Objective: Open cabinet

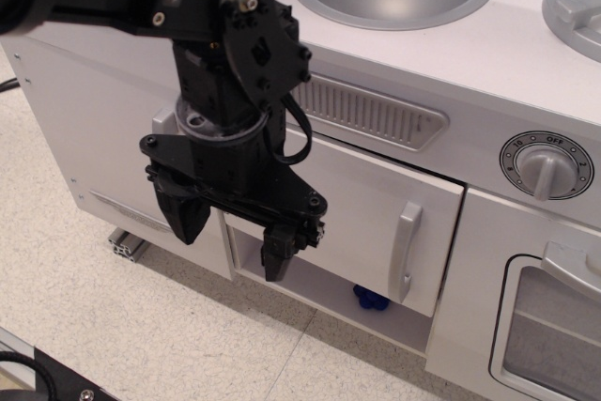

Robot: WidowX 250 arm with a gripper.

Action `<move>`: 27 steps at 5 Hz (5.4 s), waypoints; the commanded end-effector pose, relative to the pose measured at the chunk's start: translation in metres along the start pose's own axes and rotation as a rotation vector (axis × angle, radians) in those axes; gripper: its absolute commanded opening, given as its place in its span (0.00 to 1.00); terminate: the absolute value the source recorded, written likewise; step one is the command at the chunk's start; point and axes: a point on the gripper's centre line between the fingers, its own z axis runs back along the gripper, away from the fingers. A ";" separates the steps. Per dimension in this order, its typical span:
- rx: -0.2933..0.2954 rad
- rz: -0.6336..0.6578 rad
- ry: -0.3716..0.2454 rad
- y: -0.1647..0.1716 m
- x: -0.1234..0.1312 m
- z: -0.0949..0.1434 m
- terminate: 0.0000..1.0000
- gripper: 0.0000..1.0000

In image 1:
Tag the grey cabinet door handle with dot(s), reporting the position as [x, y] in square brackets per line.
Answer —
[399, 278]

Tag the grey oven door handle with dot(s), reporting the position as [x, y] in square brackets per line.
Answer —
[575, 268]

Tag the white fridge door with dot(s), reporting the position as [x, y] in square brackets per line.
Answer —
[94, 93]

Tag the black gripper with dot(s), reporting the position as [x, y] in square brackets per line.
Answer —
[190, 178]

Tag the grey emblem badge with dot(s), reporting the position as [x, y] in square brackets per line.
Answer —
[133, 213]

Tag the blue toy object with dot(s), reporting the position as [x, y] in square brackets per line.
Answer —
[370, 300]

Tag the aluminium extrusion rail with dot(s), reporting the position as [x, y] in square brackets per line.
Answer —
[127, 245]

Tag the oven door with window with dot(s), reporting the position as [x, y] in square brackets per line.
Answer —
[505, 328]

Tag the grey stove burner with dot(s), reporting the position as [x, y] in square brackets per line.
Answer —
[576, 23]

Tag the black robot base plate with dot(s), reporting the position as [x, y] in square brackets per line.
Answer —
[38, 376]

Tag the grey fridge door handle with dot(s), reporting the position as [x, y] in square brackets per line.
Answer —
[164, 123]

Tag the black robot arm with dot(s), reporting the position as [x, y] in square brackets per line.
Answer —
[238, 62]

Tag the white toy kitchen unit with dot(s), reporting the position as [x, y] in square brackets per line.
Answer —
[165, 328]

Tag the grey timer knob dial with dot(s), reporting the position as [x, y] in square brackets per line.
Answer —
[547, 165]

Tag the white cabinet door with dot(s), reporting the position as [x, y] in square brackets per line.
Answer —
[366, 195]

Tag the grey vent grille panel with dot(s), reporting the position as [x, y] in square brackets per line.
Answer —
[353, 108]

